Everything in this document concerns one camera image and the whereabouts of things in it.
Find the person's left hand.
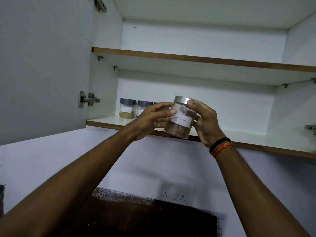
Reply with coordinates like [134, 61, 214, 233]
[125, 102, 177, 142]

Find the person's right hand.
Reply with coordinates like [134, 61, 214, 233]
[187, 99, 225, 148]

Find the clear jar with silver lid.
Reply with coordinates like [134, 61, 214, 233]
[164, 96, 198, 140]

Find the person's left forearm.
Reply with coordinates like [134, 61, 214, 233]
[0, 126, 139, 237]

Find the person's right forearm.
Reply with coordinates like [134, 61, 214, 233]
[213, 143, 312, 237]

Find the small jar with grey lid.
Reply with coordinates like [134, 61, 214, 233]
[136, 100, 154, 118]

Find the small jar with brown powder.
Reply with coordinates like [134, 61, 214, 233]
[119, 98, 137, 119]

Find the white shelf with wooden edge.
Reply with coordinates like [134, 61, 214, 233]
[91, 47, 316, 86]

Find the black wristband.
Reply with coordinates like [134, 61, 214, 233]
[209, 137, 231, 155]

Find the orange thread wristband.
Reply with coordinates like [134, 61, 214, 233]
[211, 142, 234, 159]

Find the metal cabinet door hinge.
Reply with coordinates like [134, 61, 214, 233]
[78, 91, 101, 108]
[86, 0, 107, 13]

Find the white cabinet door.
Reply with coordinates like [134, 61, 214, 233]
[0, 0, 94, 146]

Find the white wall cabinet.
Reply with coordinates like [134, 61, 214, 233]
[86, 0, 316, 160]

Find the white wall socket plate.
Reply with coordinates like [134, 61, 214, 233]
[160, 180, 195, 203]

